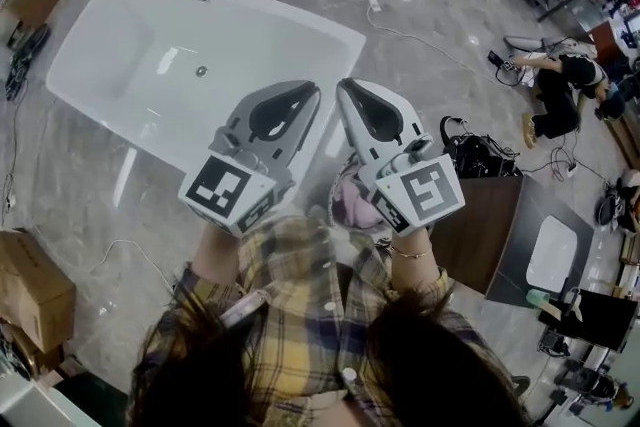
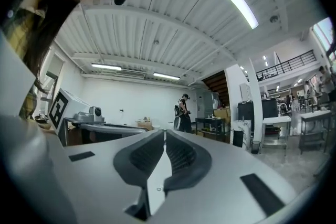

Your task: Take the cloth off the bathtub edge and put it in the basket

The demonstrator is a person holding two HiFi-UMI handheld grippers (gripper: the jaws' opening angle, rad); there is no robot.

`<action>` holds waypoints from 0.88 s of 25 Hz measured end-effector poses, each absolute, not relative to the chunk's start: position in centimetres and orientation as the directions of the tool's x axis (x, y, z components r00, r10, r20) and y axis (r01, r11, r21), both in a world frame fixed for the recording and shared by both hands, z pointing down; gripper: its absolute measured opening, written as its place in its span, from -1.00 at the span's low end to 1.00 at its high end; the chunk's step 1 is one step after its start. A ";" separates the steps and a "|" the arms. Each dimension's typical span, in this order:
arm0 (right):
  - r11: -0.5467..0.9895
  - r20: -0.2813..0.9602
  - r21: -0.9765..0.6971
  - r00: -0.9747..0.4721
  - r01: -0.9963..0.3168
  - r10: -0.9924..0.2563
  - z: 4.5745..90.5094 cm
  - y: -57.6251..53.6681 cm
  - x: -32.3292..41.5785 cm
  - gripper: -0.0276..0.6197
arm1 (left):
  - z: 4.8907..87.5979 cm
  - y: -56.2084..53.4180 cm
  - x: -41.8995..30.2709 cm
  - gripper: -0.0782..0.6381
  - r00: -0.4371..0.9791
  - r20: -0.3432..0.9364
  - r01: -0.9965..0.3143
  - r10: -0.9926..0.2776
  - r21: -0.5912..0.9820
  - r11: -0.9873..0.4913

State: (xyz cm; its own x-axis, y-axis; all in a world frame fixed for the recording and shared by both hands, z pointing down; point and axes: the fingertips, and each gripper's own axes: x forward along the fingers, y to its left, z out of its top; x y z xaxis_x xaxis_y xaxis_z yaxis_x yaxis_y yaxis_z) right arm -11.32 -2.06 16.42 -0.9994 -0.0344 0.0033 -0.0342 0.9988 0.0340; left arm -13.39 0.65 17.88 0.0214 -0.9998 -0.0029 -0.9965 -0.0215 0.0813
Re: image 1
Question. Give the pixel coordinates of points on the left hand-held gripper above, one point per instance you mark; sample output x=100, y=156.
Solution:
x=220, y=195

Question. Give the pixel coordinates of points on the grey round dish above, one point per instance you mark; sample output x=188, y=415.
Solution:
x=522, y=43

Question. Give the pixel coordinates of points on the chrome bathtub drain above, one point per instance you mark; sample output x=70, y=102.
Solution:
x=201, y=71

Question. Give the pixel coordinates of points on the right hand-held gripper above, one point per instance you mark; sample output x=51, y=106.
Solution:
x=425, y=195

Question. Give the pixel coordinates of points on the person's right forearm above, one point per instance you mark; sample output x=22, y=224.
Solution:
x=415, y=270

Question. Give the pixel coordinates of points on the woven laundry basket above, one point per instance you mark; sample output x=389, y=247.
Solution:
x=334, y=187

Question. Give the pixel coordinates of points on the green rectangular block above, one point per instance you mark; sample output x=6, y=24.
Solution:
x=539, y=299

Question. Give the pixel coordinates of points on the white power strip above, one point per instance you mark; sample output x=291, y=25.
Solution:
x=373, y=1

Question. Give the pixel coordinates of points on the large cardboard box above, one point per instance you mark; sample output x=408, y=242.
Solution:
x=30, y=290

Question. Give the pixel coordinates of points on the black flat screen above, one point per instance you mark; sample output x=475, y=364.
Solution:
x=595, y=322

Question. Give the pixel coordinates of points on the person's left forearm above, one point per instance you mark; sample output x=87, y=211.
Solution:
x=215, y=255

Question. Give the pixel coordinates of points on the white rectangular sink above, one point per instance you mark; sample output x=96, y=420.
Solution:
x=552, y=247

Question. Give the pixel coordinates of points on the dark wooden vanity cabinet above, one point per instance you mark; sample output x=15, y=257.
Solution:
x=480, y=235

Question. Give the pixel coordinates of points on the pink cloth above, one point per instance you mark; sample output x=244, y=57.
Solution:
x=357, y=215

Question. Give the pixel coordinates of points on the person's yellow plaid shirt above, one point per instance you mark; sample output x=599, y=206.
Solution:
x=300, y=315

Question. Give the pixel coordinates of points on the white chest device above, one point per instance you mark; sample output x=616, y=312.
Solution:
x=245, y=307

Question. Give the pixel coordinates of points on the white bathtub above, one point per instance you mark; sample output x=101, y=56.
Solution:
x=150, y=55

